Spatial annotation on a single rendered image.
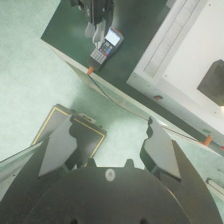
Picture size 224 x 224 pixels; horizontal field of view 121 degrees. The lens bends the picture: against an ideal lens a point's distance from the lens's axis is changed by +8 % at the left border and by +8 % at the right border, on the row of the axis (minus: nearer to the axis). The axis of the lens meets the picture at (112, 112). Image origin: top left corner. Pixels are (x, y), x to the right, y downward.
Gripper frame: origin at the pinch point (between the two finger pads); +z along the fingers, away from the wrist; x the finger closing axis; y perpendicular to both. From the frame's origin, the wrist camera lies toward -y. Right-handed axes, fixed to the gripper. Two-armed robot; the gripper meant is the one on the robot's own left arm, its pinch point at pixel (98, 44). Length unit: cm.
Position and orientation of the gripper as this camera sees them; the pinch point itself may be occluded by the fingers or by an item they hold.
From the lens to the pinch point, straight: 39.2
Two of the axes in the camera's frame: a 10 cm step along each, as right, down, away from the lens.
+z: -2.1, 1.4, 9.7
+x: 8.0, 5.9, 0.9
